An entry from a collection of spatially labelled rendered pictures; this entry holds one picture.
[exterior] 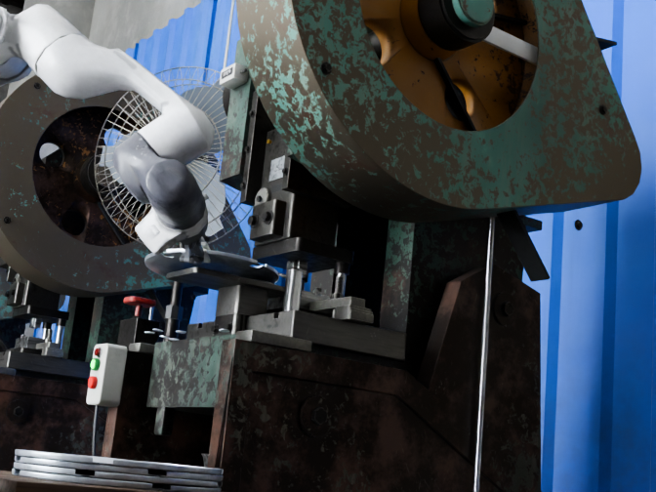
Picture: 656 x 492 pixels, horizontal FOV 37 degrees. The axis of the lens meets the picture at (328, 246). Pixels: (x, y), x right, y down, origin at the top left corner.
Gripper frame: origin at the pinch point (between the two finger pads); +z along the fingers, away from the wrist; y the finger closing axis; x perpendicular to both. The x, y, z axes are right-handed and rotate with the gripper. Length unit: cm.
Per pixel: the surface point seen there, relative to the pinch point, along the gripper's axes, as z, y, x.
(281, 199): 19.0, 19.9, -12.7
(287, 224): 16.7, 13.4, -14.9
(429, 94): -6, 37, -43
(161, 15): 365, 271, 120
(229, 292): 16.3, -3.5, -4.3
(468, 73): 0, 45, -51
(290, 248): 17.3, 8.0, -16.1
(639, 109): 84, 84, -111
